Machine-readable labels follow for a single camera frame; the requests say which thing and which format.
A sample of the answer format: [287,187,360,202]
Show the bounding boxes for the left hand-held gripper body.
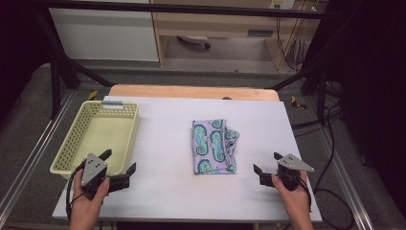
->
[79,152,130,201]

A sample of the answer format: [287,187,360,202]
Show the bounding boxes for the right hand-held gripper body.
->
[259,153,316,193]

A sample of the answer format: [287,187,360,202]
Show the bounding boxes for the pale yellow perforated plastic basket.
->
[49,100,141,180]

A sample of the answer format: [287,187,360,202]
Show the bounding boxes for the purple seahorse print cloth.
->
[192,119,240,175]

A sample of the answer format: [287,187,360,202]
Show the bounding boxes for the person's left hand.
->
[71,170,111,221]

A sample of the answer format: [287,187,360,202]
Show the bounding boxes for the person's right hand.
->
[270,172,311,220]

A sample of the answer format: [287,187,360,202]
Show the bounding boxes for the black metal stand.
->
[269,18,343,127]
[32,6,115,120]

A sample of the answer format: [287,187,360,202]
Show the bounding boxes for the white cabinet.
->
[48,0,160,62]

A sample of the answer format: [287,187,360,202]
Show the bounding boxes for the grey chair base with casters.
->
[177,34,212,50]

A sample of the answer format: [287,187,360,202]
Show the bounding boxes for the light wooden desk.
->
[149,0,322,67]

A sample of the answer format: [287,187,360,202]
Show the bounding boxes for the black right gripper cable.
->
[300,177,313,214]

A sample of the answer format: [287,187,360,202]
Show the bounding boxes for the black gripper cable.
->
[300,177,313,214]
[65,162,86,222]

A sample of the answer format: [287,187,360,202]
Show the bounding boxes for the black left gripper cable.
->
[65,162,86,222]

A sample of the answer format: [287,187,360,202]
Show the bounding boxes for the black floor cables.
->
[291,80,356,230]

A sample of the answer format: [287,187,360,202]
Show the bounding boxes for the aluminium rail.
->
[0,90,77,213]
[314,126,375,230]

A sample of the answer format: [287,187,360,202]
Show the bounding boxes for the bundle of hanging cables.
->
[275,9,309,72]

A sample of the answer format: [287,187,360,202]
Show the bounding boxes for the white wall socket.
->
[269,0,297,11]

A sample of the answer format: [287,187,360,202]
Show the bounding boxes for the black metal frame bar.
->
[30,0,339,19]

